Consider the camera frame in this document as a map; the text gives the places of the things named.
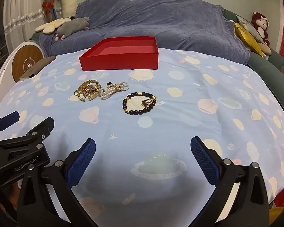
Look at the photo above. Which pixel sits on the blue-grey sofa cover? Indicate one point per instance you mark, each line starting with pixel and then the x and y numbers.
pixel 156 21

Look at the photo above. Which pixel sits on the yellow cloth item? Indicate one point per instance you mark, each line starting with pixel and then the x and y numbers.
pixel 275 216

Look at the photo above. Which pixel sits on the white round wood-faced appliance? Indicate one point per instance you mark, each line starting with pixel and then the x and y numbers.
pixel 26 61

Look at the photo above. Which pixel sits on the red ribbon bow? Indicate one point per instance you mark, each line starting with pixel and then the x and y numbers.
pixel 47 5

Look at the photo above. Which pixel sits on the white long plush animal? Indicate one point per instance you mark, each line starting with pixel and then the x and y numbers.
pixel 68 0

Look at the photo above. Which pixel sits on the white sheer curtain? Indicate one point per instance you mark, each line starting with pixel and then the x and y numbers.
pixel 21 4

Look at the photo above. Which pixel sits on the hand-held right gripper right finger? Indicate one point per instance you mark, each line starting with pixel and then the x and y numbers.
pixel 204 162

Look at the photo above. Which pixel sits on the red shallow box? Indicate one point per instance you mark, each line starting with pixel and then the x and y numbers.
pixel 118 61

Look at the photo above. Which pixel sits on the silver shiny pillow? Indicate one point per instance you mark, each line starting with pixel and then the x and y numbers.
pixel 249 27

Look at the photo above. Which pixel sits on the gold shiny pillow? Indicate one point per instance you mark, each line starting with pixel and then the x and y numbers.
pixel 247 36

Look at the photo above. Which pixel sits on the cream plush cushion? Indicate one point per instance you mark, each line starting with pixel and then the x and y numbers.
pixel 266 49

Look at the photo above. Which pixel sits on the grey-brown flat cloth piece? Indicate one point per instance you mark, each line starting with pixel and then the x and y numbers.
pixel 35 67

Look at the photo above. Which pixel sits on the silver tinsel garland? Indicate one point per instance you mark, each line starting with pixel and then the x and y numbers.
pixel 21 19

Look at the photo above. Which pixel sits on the cream flower-shaped cushion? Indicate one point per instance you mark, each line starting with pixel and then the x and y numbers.
pixel 49 26

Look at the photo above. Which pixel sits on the dark green sofa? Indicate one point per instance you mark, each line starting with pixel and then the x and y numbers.
pixel 262 63

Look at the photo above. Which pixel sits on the grey plush animal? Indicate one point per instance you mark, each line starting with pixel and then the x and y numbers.
pixel 72 26

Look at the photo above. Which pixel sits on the red monkey plush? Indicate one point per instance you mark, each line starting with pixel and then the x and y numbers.
pixel 260 22

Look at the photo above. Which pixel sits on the small gold earring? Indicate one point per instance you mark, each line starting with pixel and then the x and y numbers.
pixel 145 102

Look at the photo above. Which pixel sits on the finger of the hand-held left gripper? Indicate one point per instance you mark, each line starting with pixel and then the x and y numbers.
pixel 41 128
pixel 7 121

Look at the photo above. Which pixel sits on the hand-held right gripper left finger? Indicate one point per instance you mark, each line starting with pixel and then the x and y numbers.
pixel 81 163

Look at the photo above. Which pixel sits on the light blue planet-print tablecloth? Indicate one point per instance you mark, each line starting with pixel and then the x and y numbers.
pixel 179 123

